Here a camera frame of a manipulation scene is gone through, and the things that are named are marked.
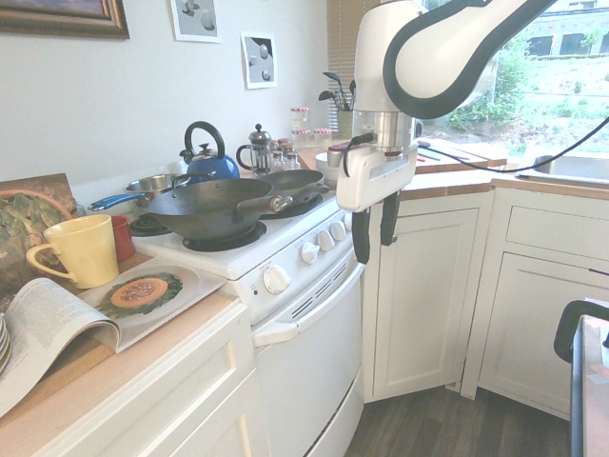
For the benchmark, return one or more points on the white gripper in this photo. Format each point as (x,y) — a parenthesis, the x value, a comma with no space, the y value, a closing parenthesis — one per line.
(376,178)

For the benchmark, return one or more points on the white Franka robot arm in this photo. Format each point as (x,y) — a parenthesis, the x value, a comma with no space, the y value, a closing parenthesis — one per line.
(428,52)

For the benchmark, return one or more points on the white oven door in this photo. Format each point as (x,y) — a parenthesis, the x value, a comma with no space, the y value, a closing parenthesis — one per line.
(309,352)

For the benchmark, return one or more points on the open food magazine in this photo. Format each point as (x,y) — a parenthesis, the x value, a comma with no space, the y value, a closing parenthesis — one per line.
(95,319)

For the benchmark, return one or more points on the white bowl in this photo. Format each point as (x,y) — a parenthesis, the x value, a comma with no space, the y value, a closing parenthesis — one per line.
(328,164)

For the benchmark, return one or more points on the white corner cabinet door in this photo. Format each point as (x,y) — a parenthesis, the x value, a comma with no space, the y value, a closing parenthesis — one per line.
(418,295)

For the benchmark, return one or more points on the small black frying pan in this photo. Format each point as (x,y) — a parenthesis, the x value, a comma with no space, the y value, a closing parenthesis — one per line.
(295,181)

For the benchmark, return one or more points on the short jar checkered lid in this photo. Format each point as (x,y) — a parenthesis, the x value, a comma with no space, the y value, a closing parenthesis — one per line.
(322,138)

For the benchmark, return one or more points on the white electric stove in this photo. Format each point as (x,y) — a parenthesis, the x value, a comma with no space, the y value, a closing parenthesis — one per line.
(266,257)

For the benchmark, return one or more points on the spice shaker jars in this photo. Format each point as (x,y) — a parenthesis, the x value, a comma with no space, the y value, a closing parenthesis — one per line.
(284,154)

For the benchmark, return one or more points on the utensil crock with utensils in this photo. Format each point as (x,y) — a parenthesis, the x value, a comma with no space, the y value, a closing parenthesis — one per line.
(341,109)

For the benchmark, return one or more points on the tall jar checkered lid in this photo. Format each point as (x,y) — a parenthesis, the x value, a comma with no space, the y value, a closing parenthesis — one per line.
(300,124)

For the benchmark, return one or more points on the glass french press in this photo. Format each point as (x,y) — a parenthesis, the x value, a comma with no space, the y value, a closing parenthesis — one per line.
(258,152)

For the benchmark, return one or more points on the large black wok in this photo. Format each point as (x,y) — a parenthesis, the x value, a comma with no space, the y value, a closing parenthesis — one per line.
(209,209)

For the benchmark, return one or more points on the wooden window blind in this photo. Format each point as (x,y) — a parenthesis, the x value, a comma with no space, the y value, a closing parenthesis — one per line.
(340,52)

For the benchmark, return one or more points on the white sink cabinet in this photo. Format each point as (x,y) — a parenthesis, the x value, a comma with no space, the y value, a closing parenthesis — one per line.
(537,304)

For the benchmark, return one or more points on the stainless steel sink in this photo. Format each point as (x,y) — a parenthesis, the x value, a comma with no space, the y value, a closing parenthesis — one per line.
(571,166)

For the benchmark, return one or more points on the small grey still-life print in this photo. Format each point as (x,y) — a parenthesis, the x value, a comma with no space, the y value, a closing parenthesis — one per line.
(260,59)

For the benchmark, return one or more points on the black framed cart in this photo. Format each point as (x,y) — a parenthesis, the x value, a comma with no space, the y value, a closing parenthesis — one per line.
(585,371)

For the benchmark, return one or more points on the red mug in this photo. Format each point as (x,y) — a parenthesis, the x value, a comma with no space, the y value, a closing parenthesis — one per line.
(122,238)

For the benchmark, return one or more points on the large grey still-life print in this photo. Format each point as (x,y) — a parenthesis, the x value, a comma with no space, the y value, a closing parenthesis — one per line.
(196,19)

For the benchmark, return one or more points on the white drawer cabinet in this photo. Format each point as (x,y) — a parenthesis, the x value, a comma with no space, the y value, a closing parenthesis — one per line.
(157,395)

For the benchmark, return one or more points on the yellow ceramic mug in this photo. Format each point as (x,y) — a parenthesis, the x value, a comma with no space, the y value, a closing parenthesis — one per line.
(83,252)

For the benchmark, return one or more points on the upright cookbook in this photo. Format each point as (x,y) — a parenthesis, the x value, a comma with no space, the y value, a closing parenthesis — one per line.
(28,228)

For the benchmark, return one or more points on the gold framed painting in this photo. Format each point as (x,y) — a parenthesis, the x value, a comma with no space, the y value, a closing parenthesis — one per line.
(62,16)

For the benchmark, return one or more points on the stack of white plates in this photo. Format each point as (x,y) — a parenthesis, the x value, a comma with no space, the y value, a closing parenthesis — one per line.
(4,343)

